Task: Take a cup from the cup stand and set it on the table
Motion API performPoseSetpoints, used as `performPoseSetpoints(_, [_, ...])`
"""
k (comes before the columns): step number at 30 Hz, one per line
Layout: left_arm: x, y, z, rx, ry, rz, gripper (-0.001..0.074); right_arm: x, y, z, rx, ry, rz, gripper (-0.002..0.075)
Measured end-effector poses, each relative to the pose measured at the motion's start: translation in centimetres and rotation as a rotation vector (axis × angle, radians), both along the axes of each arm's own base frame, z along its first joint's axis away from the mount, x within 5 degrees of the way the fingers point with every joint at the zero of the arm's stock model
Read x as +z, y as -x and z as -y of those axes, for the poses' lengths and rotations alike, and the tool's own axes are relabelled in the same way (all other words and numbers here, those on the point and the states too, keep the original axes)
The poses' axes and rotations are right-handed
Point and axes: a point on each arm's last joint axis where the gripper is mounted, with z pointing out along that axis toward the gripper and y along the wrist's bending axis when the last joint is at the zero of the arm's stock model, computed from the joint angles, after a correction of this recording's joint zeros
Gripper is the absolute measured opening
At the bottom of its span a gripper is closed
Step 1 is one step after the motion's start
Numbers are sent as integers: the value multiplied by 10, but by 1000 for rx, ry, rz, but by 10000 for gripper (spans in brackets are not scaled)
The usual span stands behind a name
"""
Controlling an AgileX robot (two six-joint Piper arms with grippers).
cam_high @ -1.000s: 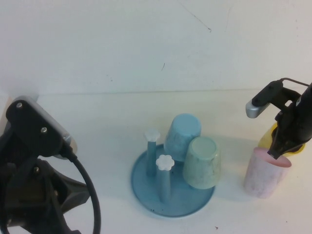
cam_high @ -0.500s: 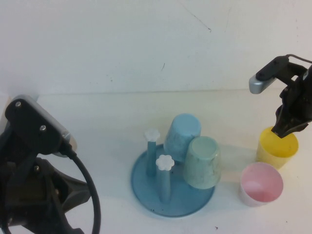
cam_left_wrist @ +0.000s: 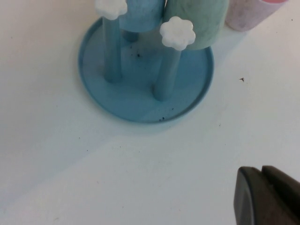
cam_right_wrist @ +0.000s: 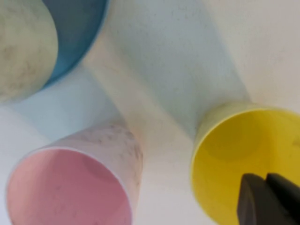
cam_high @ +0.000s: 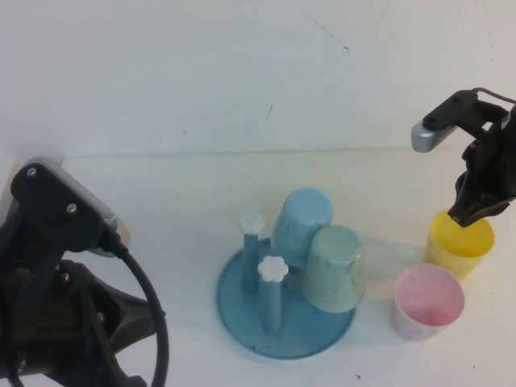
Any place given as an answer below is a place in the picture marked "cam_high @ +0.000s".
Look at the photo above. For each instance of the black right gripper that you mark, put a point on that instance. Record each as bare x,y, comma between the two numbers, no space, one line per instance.
489,169

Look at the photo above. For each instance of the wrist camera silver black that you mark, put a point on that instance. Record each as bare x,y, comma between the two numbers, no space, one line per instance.
48,193
427,139

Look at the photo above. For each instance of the pale green plastic cup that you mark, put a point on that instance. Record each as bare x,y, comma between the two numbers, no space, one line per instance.
334,282

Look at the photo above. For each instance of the light blue plastic cup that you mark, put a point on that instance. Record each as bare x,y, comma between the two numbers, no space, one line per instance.
294,234

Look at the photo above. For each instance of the pink plastic cup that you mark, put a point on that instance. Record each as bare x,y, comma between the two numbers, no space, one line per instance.
415,326

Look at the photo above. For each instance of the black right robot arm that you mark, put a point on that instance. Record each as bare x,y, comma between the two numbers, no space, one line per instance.
511,121

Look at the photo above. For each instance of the blue cup stand white caps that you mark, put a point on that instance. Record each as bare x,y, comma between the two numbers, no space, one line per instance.
306,334

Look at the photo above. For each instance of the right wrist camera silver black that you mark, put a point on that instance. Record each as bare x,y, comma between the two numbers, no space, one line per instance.
427,139

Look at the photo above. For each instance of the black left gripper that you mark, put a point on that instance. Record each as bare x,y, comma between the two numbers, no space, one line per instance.
60,314

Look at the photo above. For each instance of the yellow plastic cup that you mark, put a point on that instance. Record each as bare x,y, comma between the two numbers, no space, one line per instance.
451,262

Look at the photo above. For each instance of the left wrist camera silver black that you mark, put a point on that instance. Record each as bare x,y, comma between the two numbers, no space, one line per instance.
48,193

